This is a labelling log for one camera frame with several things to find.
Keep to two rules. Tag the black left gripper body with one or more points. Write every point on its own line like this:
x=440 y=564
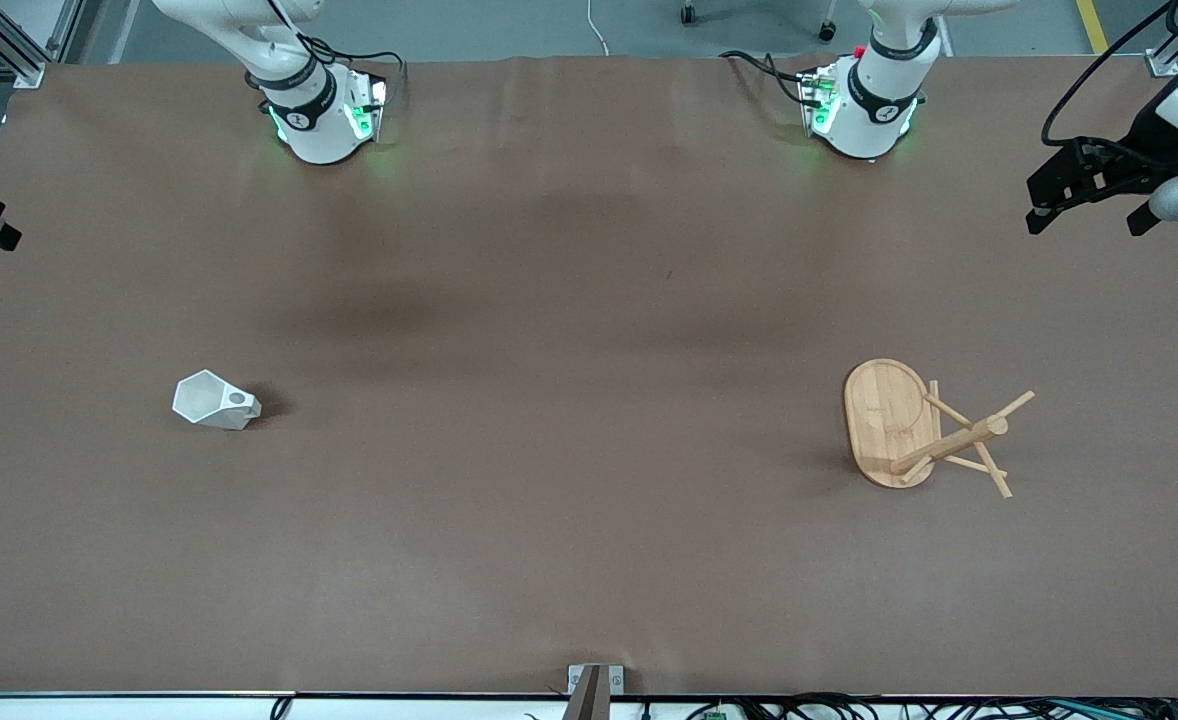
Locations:
x=1141 y=142

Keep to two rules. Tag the white hexagonal cup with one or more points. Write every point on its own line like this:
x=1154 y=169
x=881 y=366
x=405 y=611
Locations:
x=204 y=400

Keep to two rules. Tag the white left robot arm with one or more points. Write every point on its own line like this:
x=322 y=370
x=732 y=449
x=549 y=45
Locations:
x=874 y=115

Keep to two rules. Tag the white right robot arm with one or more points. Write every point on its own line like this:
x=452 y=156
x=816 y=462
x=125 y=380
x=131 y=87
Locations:
x=309 y=125

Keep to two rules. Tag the wooden cup rack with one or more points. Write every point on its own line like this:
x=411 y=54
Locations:
x=884 y=415

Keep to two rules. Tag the brown table cover sheet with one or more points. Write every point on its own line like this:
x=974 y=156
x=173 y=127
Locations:
x=589 y=400

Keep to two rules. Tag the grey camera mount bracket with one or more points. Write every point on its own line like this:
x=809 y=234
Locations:
x=576 y=680

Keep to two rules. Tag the dark camera support post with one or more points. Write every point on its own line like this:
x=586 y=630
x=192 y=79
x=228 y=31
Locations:
x=589 y=702

